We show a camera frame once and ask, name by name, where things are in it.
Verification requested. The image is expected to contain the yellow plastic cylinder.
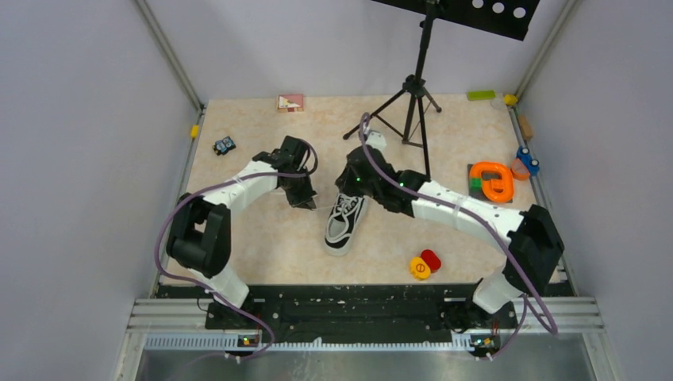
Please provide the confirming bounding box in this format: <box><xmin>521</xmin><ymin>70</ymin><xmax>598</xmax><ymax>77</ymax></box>
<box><xmin>409</xmin><ymin>256</ymin><xmax>432</xmax><ymax>280</ymax></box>

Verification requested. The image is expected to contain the small blue black toy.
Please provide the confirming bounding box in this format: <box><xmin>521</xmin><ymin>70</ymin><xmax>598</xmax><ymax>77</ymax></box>
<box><xmin>212</xmin><ymin>136</ymin><xmax>237</xmax><ymax>156</ymax></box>

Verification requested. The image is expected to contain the dark grey square plate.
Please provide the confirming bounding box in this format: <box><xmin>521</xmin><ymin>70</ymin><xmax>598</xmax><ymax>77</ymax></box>
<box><xmin>467</xmin><ymin>164</ymin><xmax>513</xmax><ymax>205</ymax></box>

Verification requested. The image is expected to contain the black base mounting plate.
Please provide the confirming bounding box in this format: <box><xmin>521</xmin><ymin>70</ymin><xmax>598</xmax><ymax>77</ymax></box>
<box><xmin>157</xmin><ymin>283</ymin><xmax>574</xmax><ymax>345</ymax></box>

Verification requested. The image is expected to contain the pink tangram puzzle box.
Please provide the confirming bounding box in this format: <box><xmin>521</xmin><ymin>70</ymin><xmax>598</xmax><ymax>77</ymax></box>
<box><xmin>276</xmin><ymin>94</ymin><xmax>304</xmax><ymax>113</ymax></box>

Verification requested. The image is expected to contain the blue toy car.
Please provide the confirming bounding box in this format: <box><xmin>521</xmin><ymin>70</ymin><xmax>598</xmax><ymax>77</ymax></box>
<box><xmin>516</xmin><ymin>146</ymin><xmax>540</xmax><ymax>176</ymax></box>

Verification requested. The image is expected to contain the black white canvas sneaker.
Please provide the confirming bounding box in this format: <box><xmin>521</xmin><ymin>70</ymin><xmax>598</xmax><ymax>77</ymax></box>
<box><xmin>324</xmin><ymin>197</ymin><xmax>368</xmax><ymax>256</ymax></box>

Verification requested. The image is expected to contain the black tripod stand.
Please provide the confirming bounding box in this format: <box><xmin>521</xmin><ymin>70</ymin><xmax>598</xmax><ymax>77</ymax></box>
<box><xmin>370</xmin><ymin>1</ymin><xmax>442</xmax><ymax>178</ymax></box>

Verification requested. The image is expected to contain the white slotted cable duct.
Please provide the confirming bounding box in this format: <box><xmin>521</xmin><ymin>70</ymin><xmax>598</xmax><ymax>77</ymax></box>
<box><xmin>144</xmin><ymin>333</ymin><xmax>475</xmax><ymax>352</ymax></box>

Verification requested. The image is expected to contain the white shoelace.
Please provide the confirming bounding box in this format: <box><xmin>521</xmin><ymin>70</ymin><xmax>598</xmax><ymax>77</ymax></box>
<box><xmin>328</xmin><ymin>193</ymin><xmax>367</xmax><ymax>224</ymax></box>

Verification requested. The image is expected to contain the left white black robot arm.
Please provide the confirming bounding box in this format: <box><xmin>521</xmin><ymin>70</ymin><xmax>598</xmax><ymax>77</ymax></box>
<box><xmin>163</xmin><ymin>136</ymin><xmax>317</xmax><ymax>328</ymax></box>

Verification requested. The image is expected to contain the yellow corner block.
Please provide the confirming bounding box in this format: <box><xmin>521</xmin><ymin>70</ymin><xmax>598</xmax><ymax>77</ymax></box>
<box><xmin>502</xmin><ymin>94</ymin><xmax>518</xmax><ymax>107</ymax></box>

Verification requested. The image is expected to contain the black perforated stand tray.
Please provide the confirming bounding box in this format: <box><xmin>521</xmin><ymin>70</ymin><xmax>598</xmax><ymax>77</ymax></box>
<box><xmin>378</xmin><ymin>0</ymin><xmax>540</xmax><ymax>41</ymax></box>

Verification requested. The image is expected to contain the green rectangular block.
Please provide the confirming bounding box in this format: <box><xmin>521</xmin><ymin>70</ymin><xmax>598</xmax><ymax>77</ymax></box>
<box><xmin>466</xmin><ymin>90</ymin><xmax>497</xmax><ymax>102</ymax></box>

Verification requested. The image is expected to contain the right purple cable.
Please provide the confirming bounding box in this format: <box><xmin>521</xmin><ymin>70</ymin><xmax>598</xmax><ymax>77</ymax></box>
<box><xmin>358</xmin><ymin>111</ymin><xmax>560</xmax><ymax>359</ymax></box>

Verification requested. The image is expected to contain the wooden block on frame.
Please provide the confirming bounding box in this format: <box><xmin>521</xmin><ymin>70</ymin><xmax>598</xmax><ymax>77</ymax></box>
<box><xmin>517</xmin><ymin>115</ymin><xmax>534</xmax><ymax>141</ymax></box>

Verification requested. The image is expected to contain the orange translucent cup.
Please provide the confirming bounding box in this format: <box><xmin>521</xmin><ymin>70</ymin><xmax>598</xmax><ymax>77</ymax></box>
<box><xmin>510</xmin><ymin>159</ymin><xmax>531</xmax><ymax>181</ymax></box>

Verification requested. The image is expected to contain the small green block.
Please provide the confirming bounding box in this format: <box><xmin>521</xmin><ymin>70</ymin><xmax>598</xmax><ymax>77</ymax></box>
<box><xmin>469</xmin><ymin>178</ymin><xmax>483</xmax><ymax>190</ymax></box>

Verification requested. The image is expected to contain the red plastic cylinder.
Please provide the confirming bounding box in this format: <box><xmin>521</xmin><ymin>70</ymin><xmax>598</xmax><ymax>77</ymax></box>
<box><xmin>421</xmin><ymin>249</ymin><xmax>442</xmax><ymax>273</ymax></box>

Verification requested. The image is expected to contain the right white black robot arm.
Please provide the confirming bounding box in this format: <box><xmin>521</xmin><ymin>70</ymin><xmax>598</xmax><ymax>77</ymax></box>
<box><xmin>335</xmin><ymin>146</ymin><xmax>565</xmax><ymax>327</ymax></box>

